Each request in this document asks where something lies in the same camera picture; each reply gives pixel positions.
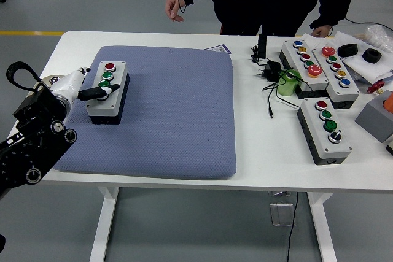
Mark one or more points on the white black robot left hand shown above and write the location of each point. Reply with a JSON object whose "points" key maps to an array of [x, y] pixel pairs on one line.
{"points": [[69, 85]]}

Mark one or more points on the person's right hand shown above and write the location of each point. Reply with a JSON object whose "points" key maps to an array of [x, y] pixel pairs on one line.
{"points": [[172, 7]]}

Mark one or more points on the person's left hand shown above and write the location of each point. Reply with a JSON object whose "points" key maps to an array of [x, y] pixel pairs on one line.
{"points": [[322, 30]]}

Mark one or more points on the grey four-button control box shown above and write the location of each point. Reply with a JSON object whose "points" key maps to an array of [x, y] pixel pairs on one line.
{"points": [[336, 150], [104, 109]]}

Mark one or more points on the grey five-button control box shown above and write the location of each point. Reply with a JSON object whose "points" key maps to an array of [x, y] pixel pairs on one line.
{"points": [[345, 93], [294, 56]]}

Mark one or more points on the white paper sheet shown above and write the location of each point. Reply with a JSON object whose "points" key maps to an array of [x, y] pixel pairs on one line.
{"points": [[316, 41]]}

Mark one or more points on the black metal-capped cylinder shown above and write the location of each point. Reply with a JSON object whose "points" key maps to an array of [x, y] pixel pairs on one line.
{"points": [[55, 79]]}

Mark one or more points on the white paper sheets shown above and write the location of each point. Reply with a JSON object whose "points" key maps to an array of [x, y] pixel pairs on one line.
{"points": [[362, 68]]}

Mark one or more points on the clear plastic bag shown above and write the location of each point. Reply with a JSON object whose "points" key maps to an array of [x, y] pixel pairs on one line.
{"points": [[379, 35]]}

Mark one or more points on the black power adapter plug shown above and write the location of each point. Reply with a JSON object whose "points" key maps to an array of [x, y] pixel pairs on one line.
{"points": [[272, 67]]}

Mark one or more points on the black upright stand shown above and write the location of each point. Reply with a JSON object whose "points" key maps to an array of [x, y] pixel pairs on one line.
{"points": [[262, 45]]}

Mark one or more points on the purple white label card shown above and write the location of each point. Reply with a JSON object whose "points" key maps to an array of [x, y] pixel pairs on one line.
{"points": [[221, 48]]}

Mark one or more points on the green tape roll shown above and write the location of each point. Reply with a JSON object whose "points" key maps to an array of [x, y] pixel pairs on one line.
{"points": [[285, 88]]}

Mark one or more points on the red valve knob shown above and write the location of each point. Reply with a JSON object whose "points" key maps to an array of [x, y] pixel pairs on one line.
{"points": [[375, 87]]}

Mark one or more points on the orange cylinder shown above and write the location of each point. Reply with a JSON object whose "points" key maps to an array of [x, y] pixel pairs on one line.
{"points": [[389, 102]]}

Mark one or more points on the grey block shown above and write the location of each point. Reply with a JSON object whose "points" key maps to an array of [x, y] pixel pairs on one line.
{"points": [[373, 121]]}

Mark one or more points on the blue-grey textured mat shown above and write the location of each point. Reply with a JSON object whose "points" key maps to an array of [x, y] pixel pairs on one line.
{"points": [[178, 114]]}

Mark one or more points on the white table leg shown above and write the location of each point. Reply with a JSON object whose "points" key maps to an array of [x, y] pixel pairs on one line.
{"points": [[322, 228], [102, 228]]}

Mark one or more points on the metal floor socket box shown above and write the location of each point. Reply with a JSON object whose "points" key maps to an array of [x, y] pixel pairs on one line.
{"points": [[277, 213]]}

